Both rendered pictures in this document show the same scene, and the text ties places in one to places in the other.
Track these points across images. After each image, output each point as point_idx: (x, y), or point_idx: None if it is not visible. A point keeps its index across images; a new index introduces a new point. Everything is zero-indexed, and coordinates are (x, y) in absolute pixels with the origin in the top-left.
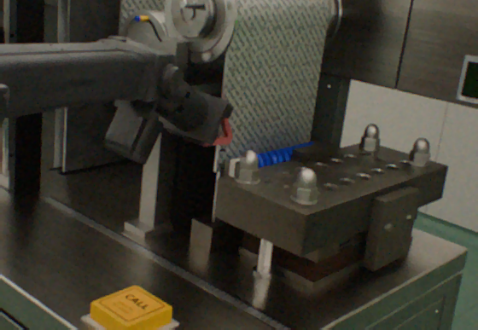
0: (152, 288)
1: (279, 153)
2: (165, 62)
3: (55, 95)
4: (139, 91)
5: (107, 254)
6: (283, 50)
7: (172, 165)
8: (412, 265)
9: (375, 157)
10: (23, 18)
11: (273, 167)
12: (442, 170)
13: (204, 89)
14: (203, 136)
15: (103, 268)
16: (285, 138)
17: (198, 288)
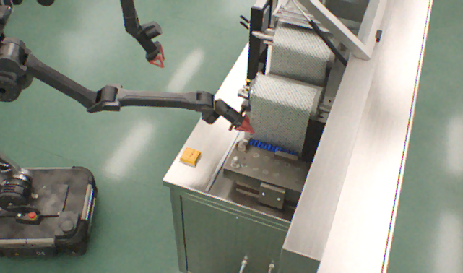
0: (209, 155)
1: (272, 147)
2: (201, 105)
3: (150, 105)
4: (190, 109)
5: (222, 139)
6: (281, 117)
7: None
8: (278, 213)
9: (306, 175)
10: (250, 55)
11: (261, 150)
12: None
13: None
14: (229, 127)
15: (213, 141)
16: (285, 144)
17: (217, 164)
